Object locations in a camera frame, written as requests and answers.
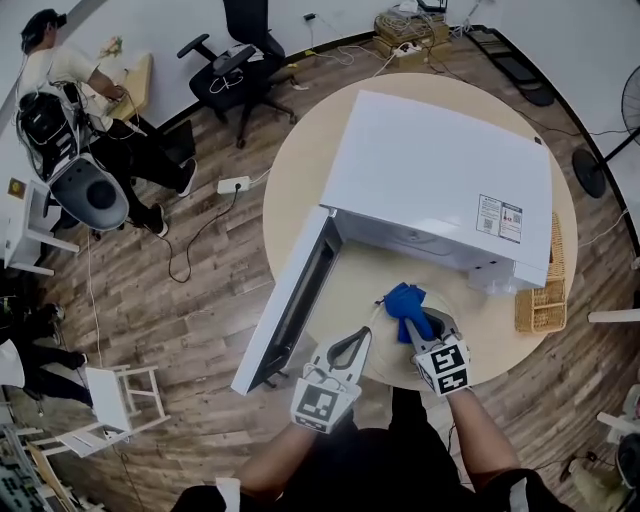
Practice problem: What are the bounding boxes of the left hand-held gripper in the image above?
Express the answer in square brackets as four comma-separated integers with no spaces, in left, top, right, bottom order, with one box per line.
[290,325,374,435]

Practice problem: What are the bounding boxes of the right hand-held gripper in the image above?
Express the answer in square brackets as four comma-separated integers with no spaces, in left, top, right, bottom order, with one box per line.
[402,307,473,398]

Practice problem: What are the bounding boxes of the blue cloth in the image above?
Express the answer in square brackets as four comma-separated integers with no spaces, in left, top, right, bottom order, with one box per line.
[374,282,435,345]

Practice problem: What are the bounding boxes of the glass turntable plate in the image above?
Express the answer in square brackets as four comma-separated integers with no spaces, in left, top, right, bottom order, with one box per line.
[368,292,471,389]

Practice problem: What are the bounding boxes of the person's left forearm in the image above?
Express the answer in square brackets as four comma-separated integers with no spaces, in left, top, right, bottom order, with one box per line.
[234,424,321,504]

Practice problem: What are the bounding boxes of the person's right forearm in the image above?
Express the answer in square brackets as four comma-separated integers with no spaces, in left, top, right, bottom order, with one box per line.
[447,388,521,491]

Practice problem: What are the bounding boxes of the white microwave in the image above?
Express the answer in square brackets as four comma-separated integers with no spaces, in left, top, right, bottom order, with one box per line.
[230,89,554,397]

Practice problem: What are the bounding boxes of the wicker organizer basket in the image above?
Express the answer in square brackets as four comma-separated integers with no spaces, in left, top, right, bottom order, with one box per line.
[514,212,569,335]

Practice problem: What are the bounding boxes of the person's black clothing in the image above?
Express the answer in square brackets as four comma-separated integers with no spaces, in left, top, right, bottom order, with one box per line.
[172,387,576,512]

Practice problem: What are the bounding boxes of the round beige table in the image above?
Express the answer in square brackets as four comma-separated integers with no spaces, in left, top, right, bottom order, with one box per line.
[262,72,579,392]

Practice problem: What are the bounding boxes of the white power strip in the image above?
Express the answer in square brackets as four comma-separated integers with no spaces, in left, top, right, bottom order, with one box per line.
[216,175,251,196]

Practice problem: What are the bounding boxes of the black standing fan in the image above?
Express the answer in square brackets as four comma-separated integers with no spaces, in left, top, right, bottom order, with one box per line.
[572,64,640,199]

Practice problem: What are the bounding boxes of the white stool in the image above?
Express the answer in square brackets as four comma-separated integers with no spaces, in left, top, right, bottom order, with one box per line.
[54,364,172,459]
[3,179,80,278]

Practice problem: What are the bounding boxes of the black folded mats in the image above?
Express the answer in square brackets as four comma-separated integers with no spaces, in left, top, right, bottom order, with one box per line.
[467,27,555,107]

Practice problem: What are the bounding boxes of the pile of cardboard boxes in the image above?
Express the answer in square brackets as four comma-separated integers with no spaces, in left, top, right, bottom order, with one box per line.
[372,9,451,69]

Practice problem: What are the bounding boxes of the small wooden side table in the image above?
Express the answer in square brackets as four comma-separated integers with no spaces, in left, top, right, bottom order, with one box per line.
[107,52,154,122]

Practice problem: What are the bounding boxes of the black office chair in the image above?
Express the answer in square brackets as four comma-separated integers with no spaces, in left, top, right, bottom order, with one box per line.
[176,0,297,150]

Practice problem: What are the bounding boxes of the black power cable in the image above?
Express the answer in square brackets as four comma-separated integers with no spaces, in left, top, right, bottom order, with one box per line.
[149,189,241,284]

